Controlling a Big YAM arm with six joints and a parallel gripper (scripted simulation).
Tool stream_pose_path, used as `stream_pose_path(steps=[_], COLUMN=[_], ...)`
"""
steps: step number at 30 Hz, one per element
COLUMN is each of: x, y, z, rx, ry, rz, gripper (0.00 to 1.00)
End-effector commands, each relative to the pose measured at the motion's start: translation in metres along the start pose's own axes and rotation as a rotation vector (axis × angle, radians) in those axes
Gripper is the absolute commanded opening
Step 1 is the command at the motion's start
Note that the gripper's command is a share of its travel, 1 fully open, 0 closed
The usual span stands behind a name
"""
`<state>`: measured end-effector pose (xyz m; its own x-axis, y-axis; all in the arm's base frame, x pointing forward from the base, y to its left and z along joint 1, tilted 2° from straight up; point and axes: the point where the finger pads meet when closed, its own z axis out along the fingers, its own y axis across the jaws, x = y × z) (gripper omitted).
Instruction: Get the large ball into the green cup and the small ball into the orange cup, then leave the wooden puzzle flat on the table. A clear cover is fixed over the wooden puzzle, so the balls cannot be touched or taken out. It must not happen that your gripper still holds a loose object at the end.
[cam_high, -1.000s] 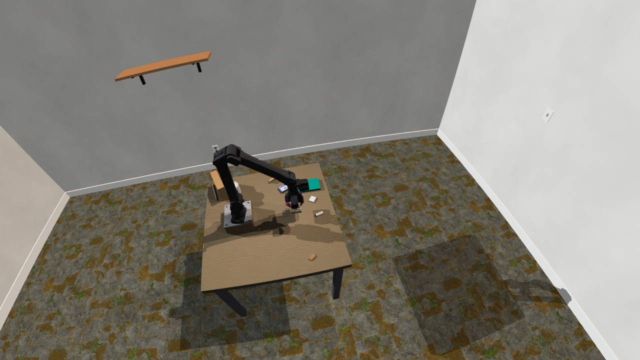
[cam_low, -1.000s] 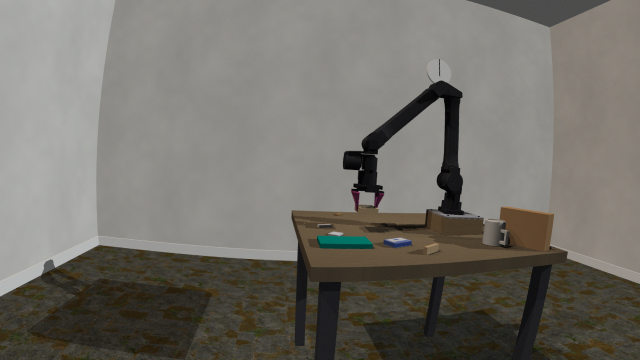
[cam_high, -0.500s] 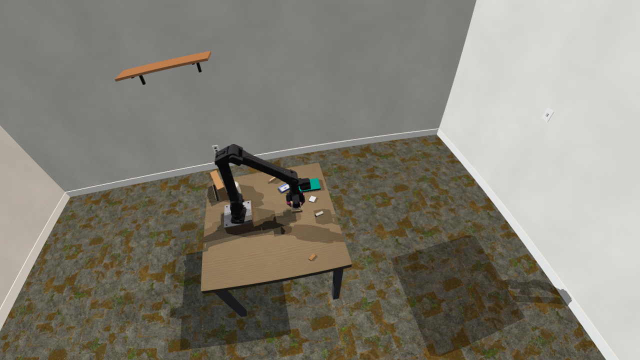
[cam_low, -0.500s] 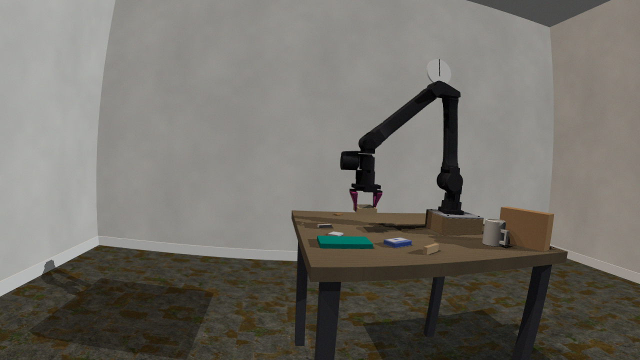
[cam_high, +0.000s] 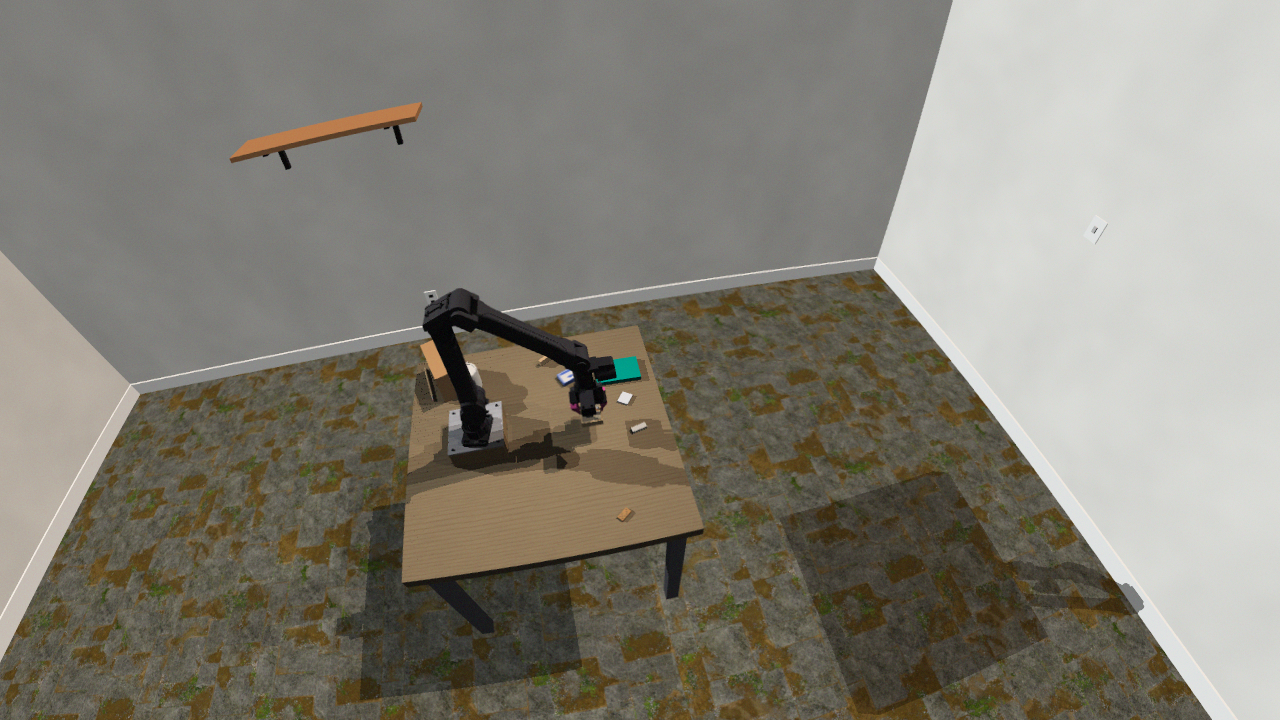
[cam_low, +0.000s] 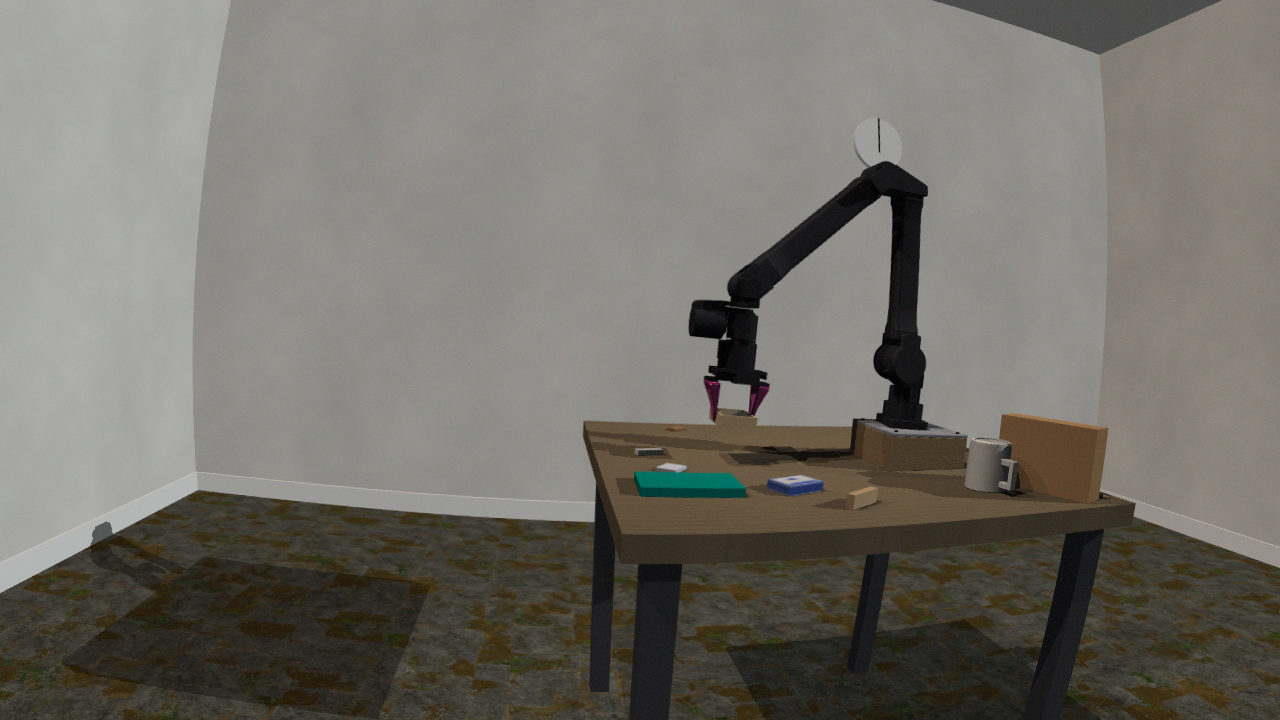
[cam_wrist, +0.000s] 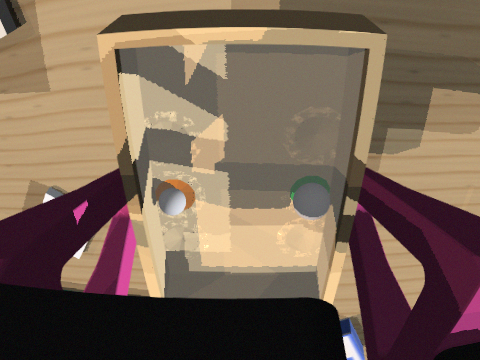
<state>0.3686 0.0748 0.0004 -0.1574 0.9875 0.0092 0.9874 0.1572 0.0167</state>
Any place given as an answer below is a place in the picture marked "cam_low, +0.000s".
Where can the grey mug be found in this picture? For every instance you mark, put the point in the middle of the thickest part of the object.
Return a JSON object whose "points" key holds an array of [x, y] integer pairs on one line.
{"points": [[988, 466]]}

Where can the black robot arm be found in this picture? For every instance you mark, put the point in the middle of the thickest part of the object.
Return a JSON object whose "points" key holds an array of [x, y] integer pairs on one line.
{"points": [[906, 362]]}

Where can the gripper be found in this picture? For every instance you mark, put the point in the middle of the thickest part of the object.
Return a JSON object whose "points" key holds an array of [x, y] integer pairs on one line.
{"points": [[738, 365]]}

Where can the teal flat rectangular block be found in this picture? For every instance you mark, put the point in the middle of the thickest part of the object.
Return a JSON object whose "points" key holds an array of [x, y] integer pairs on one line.
{"points": [[695, 485]]}

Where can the white and blue cardboard box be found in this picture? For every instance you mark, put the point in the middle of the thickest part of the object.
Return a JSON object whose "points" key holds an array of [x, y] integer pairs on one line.
{"points": [[795, 485]]}

